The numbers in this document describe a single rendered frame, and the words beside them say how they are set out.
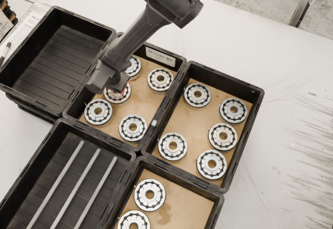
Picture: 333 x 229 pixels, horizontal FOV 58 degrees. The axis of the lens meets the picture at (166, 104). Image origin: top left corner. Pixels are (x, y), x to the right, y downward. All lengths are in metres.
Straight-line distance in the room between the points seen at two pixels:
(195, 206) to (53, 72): 0.75
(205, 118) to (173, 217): 0.37
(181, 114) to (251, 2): 1.72
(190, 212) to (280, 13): 1.98
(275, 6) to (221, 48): 1.32
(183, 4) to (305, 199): 0.93
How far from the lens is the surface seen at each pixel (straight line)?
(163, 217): 1.03
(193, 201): 1.04
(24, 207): 1.13
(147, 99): 1.14
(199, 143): 1.09
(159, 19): 0.61
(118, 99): 1.12
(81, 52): 1.30
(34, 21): 1.64
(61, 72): 1.27
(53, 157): 1.13
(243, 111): 1.13
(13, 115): 1.40
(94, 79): 0.91
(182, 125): 1.10
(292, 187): 1.28
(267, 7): 2.69
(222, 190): 0.96
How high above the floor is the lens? 1.86
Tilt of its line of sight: 65 degrees down
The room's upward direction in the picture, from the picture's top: 2 degrees clockwise
